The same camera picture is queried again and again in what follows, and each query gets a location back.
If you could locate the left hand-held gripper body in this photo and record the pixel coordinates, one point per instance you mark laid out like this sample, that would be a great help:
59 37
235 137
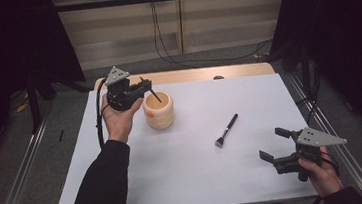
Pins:
119 94

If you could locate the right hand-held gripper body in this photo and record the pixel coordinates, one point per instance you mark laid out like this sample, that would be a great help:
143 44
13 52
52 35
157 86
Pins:
313 137

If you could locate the cream ribbed brush pot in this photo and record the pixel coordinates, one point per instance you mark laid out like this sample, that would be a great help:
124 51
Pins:
160 117

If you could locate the black makeup brush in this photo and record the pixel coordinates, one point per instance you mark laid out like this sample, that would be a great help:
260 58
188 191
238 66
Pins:
230 125

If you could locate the person's left hand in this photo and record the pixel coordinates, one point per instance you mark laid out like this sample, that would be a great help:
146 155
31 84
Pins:
119 123

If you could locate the person's right hand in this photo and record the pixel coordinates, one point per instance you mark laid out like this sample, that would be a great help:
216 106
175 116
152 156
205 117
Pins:
323 177

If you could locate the light wooden table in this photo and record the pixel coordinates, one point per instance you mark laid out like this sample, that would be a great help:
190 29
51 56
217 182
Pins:
183 76

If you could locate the small black floor stick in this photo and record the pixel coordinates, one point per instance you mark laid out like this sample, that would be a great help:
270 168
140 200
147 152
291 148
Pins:
61 135

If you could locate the dark round table grommet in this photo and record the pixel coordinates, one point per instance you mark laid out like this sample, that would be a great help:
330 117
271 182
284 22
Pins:
218 77

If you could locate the white table mat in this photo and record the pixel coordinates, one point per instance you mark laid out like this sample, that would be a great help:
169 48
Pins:
192 174

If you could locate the black curtain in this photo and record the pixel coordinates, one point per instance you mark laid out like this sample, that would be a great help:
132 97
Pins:
3 48
346 32

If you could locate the aluminium floor rail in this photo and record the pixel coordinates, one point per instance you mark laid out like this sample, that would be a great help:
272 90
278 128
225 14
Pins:
360 171
16 188

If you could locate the black stand post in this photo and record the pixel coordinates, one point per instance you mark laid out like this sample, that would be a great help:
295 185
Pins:
33 106

